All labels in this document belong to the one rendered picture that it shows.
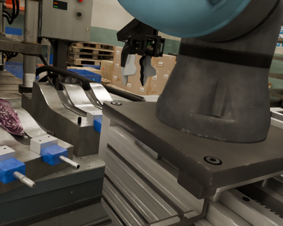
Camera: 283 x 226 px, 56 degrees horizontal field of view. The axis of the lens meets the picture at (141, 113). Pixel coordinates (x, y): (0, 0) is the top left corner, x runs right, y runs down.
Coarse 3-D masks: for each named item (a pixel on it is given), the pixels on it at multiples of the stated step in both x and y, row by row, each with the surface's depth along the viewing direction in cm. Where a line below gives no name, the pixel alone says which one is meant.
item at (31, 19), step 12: (0, 12) 174; (36, 12) 124; (0, 24) 176; (24, 24) 125; (36, 24) 126; (24, 36) 126; (36, 36) 128; (0, 60) 182; (24, 60) 129; (24, 72) 131; (24, 84) 132
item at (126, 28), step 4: (132, 20) 75; (136, 20) 74; (128, 24) 76; (132, 24) 75; (136, 24) 74; (124, 28) 78; (128, 28) 76; (132, 28) 75; (136, 28) 75; (120, 32) 80; (124, 32) 78; (128, 32) 77; (132, 32) 78; (120, 36) 80; (124, 36) 79; (120, 40) 81; (124, 40) 81
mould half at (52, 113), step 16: (32, 96) 97; (48, 96) 89; (80, 96) 97; (32, 112) 98; (48, 112) 86; (64, 112) 82; (48, 128) 87; (64, 128) 78; (80, 128) 71; (80, 144) 72; (96, 144) 76
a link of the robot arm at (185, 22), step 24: (120, 0) 19; (144, 0) 18; (168, 0) 17; (192, 0) 16; (216, 0) 16; (240, 0) 17; (264, 0) 21; (168, 24) 18; (192, 24) 18; (216, 24) 19; (240, 24) 22
